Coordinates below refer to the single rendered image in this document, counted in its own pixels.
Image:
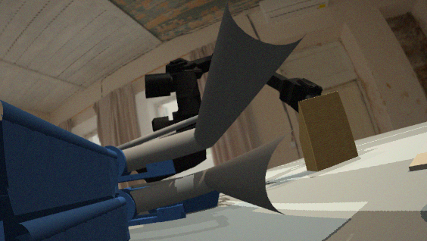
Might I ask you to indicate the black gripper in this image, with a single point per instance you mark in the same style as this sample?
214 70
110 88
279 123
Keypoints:
188 101

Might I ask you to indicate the blue plastic tray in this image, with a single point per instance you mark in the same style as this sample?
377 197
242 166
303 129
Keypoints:
205 201

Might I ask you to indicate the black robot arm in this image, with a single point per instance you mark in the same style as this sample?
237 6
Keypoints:
182 74

